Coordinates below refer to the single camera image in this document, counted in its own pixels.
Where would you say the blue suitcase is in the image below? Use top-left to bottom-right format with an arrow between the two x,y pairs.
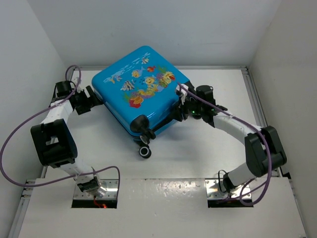
92,46 -> 192,159

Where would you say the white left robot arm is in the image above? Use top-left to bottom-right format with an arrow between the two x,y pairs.
30,81 -> 101,197

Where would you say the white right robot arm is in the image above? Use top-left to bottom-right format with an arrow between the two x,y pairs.
175,84 -> 287,193

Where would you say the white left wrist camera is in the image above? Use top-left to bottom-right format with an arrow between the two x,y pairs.
71,77 -> 81,87

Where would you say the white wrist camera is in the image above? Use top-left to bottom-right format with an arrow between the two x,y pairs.
71,77 -> 81,87
175,84 -> 189,105

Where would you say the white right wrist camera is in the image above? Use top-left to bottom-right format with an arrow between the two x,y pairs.
175,84 -> 189,105

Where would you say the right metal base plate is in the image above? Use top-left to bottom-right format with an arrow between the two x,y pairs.
205,178 -> 243,201

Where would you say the metal base plate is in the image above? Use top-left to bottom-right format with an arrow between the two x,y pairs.
205,178 -> 243,201
73,179 -> 118,200

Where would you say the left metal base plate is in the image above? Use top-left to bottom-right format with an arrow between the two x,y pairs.
73,179 -> 118,200

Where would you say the aluminium table frame rail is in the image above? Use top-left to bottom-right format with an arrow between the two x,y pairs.
8,187 -> 33,238

